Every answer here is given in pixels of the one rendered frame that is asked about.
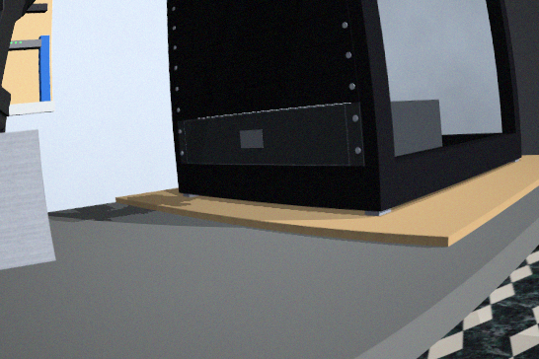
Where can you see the black server rack frame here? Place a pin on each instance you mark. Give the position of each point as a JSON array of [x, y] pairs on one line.
[[238, 56]]

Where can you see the tan flat board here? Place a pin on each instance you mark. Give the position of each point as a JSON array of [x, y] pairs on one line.
[[438, 219]]

